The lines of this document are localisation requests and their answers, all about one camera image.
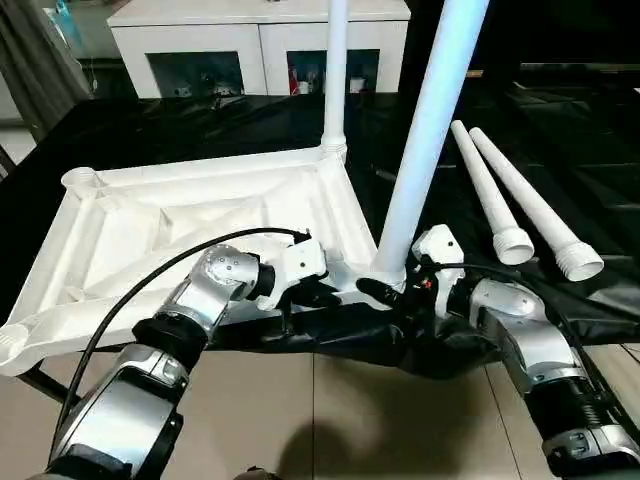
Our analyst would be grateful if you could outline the white plastic table leg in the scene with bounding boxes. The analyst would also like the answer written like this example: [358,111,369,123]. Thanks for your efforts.
[319,0,352,163]
[369,0,492,293]
[449,119,537,267]
[467,126,607,284]

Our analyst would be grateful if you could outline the white plastic table top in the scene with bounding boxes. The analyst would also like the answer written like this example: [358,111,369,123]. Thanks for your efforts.
[0,144,408,379]

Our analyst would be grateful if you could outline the black mat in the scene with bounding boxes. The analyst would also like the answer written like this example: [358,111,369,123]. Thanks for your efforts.
[0,70,640,381]

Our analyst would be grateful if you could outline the white cabinet with glass doors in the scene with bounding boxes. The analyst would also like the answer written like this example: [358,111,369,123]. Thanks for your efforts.
[105,0,413,99]

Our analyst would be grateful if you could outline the grey curtain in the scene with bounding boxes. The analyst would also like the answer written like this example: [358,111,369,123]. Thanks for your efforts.
[0,0,96,136]

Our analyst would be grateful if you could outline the light blue plastic item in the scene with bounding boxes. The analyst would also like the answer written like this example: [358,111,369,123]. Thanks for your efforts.
[45,0,91,56]

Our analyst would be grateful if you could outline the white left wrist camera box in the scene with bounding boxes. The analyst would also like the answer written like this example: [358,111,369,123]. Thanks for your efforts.
[276,237,330,307]

